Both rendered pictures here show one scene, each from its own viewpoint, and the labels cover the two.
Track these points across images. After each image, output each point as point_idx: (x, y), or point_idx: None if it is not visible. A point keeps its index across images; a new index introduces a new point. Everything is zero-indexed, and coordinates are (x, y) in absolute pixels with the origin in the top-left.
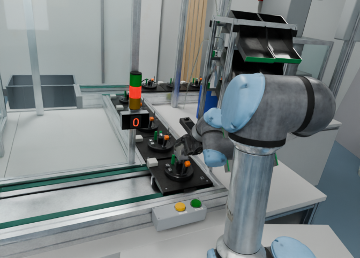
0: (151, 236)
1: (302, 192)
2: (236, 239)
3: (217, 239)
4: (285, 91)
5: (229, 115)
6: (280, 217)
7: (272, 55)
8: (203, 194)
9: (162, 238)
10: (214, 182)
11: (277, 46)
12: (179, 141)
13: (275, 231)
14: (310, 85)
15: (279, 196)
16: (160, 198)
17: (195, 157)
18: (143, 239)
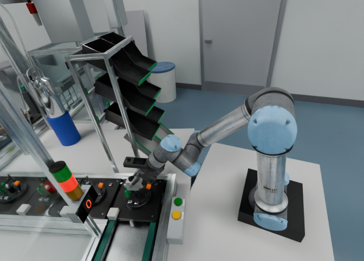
0: (179, 250)
1: (186, 136)
2: (280, 197)
3: (200, 204)
4: (291, 108)
5: (277, 144)
6: None
7: (146, 70)
8: (170, 191)
9: (184, 242)
10: (162, 177)
11: (132, 59)
12: (138, 180)
13: (207, 168)
14: (287, 95)
15: (183, 148)
16: (160, 226)
17: (127, 175)
18: (179, 259)
